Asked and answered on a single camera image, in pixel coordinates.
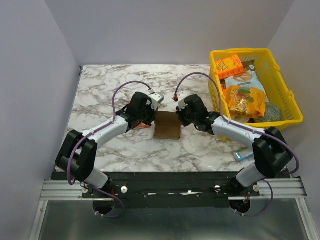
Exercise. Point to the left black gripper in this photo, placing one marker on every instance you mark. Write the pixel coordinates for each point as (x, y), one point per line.
(153, 114)

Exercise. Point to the orange snack box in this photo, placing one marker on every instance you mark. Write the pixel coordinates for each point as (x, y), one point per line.
(229, 67)

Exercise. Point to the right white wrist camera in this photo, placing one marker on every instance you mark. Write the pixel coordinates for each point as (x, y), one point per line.
(180, 98)

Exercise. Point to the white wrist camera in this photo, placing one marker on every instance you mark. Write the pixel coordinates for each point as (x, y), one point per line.
(156, 99)
(180, 98)

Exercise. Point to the orange candy bag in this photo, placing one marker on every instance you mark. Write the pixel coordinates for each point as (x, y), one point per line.
(249, 103)

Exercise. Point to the brown cardboard box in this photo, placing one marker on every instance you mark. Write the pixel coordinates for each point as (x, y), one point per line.
(167, 126)

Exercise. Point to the small blue white packet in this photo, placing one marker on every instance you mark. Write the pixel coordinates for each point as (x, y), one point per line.
(243, 154)

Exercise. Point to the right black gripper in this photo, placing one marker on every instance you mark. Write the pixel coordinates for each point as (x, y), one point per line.
(183, 116)

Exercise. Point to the yellow plastic basket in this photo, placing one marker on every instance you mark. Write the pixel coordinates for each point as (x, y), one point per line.
(269, 74)

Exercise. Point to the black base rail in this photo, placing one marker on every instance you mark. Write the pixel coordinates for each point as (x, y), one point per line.
(163, 190)

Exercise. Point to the light blue snack bag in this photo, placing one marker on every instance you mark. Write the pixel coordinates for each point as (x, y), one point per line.
(246, 80)

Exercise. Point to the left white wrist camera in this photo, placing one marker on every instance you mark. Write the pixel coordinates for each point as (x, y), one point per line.
(156, 99)

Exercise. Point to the green mesh sponge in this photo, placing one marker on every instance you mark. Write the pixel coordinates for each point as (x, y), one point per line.
(272, 113)

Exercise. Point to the orange product box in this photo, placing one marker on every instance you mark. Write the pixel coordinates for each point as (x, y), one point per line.
(142, 125)

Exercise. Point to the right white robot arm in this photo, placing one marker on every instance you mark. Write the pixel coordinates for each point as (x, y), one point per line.
(271, 153)

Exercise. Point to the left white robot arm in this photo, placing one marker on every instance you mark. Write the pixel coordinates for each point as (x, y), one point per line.
(78, 152)

